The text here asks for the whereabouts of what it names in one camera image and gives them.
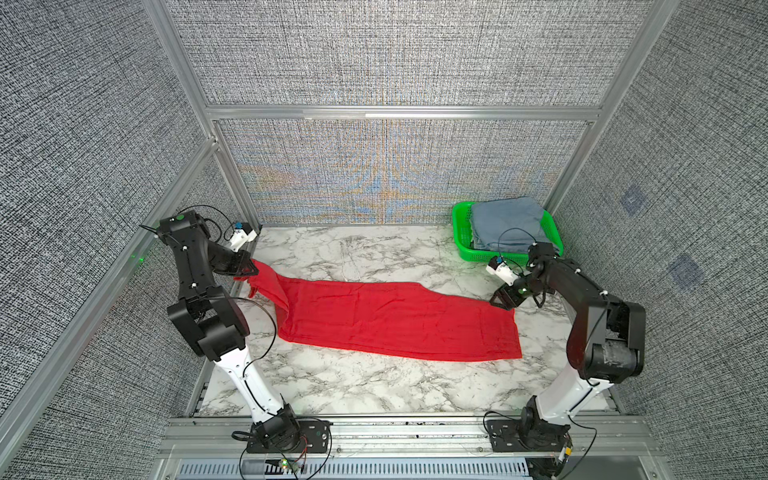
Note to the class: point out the green plastic basket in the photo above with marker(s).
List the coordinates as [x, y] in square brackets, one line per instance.
[463, 237]

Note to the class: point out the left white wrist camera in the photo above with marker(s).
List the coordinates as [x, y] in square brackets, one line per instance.
[243, 233]

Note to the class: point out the aluminium front rail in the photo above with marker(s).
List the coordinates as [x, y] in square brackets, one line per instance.
[401, 435]

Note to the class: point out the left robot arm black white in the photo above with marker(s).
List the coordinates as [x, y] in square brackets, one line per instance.
[214, 326]

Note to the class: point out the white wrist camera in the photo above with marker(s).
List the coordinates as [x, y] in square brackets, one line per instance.
[243, 233]
[503, 271]

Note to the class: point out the aluminium cage frame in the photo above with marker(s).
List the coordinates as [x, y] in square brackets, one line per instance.
[104, 123]

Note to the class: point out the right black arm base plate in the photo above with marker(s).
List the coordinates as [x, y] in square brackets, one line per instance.
[513, 435]

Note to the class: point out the white slotted cable duct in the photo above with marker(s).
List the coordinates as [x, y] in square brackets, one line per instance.
[359, 468]

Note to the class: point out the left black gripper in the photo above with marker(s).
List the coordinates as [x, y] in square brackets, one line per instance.
[240, 259]

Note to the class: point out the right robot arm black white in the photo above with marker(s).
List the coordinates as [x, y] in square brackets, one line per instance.
[605, 346]

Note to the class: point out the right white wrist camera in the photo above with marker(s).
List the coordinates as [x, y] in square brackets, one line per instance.
[503, 271]

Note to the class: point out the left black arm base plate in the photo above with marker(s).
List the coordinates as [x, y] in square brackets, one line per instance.
[300, 435]

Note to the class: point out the folded grey-blue cloth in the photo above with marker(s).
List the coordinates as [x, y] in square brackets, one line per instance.
[511, 226]

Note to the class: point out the red long pants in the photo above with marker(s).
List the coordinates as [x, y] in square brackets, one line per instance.
[401, 319]

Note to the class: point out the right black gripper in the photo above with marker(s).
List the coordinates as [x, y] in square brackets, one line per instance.
[504, 294]

